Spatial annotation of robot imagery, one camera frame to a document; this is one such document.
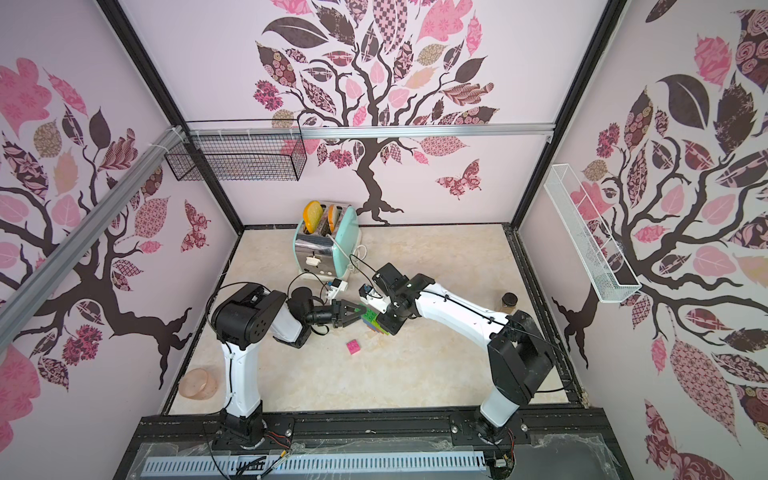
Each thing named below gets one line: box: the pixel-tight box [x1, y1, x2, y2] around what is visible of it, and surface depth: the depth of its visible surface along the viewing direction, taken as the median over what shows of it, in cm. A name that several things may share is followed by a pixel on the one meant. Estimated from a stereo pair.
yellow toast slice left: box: [303, 200, 323, 234], surface depth 99 cm
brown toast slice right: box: [327, 204, 339, 233], surface depth 97 cm
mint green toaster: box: [294, 204, 361, 280], surface depth 97 cm
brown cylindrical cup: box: [502, 292, 518, 314], surface depth 89 cm
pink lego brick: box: [346, 339, 362, 356], surface depth 89 cm
